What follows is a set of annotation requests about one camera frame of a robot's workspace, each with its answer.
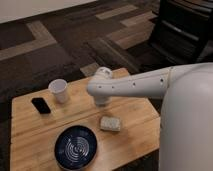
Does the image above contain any white sponge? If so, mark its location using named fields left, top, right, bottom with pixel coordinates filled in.
left=100, top=116, right=121, bottom=131

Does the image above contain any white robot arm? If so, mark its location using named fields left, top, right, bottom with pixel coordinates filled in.
left=87, top=62, right=213, bottom=171

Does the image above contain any white paper cup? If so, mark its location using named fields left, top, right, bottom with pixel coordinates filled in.
left=48, top=79, right=69, bottom=103

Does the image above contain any dark blue patterned plate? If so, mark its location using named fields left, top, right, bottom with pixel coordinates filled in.
left=54, top=125, right=98, bottom=171

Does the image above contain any black smartphone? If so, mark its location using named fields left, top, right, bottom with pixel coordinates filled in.
left=31, top=97, right=51, bottom=114

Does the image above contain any black cabinet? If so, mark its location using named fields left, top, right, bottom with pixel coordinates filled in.
left=148, top=0, right=213, bottom=64

